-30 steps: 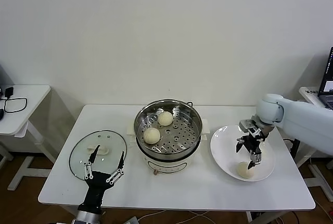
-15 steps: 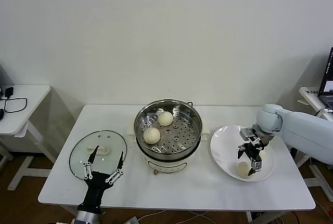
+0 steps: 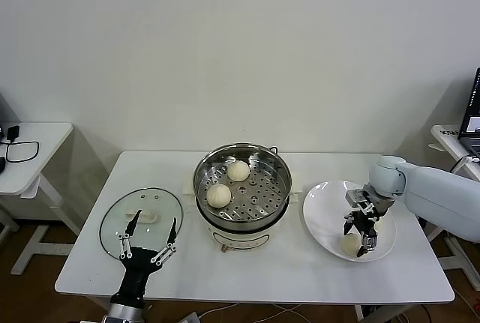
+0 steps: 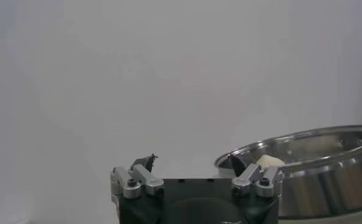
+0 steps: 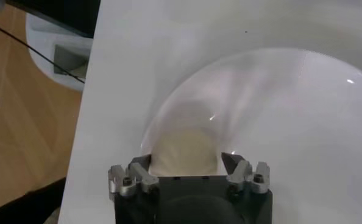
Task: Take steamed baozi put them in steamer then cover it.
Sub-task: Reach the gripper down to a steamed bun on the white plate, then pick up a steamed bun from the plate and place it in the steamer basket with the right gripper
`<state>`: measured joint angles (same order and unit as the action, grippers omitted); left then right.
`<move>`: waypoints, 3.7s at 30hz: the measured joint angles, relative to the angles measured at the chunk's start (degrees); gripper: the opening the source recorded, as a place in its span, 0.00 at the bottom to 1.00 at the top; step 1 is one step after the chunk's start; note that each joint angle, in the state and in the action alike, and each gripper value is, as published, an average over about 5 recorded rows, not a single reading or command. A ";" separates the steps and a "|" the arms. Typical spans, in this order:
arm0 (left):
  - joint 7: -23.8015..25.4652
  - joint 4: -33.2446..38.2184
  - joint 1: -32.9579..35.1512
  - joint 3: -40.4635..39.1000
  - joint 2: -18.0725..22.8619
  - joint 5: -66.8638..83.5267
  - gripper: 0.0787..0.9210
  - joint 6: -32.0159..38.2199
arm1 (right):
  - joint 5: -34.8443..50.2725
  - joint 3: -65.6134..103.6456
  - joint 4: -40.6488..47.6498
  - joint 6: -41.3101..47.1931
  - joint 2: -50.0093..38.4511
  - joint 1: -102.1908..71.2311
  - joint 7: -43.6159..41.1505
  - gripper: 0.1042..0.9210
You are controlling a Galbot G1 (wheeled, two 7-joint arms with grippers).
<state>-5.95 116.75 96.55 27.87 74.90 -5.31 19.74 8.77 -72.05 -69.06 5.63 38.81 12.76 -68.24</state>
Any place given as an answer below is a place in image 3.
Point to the white side desk with laptop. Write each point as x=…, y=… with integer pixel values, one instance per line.
x=448, y=141

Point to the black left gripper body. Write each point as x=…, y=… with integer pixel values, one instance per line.
x=137, y=274

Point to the white side desk with adapter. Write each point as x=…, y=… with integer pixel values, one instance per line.
x=45, y=139

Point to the dark open laptop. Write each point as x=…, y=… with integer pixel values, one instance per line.
x=473, y=113

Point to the white floor power strip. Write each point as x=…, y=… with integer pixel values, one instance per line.
x=193, y=318

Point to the white electric cooking pot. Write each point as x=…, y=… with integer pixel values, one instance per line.
x=243, y=238

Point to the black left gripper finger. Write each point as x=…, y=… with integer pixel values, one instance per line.
x=134, y=222
x=172, y=231

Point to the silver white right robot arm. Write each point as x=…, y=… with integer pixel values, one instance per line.
x=431, y=188

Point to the black power adapter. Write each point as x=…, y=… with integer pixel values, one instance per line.
x=13, y=132

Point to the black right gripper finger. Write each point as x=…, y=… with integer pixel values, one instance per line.
x=346, y=228
x=369, y=242

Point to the glass pot lid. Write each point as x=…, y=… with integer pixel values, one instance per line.
x=112, y=233

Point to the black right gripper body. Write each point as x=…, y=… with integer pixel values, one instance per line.
x=365, y=222

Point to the white round plate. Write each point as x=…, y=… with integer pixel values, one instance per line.
x=322, y=203

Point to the stainless steel steamer basket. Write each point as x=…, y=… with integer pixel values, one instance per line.
x=204, y=177

